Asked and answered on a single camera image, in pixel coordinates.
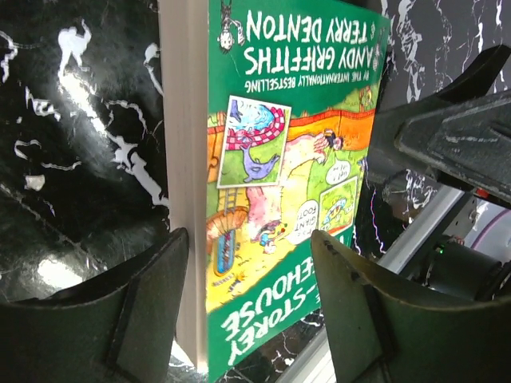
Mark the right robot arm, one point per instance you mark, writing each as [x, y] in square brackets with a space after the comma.
[431, 252]

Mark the aluminium mounting rail frame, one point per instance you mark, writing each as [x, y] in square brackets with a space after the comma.
[490, 233]

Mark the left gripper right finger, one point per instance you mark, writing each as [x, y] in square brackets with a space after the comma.
[382, 327]

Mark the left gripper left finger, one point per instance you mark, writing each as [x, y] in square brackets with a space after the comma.
[115, 327]

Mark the green Storey Treehouse book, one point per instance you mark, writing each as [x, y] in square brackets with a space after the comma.
[268, 109]

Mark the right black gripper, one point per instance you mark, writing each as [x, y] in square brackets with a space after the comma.
[458, 136]

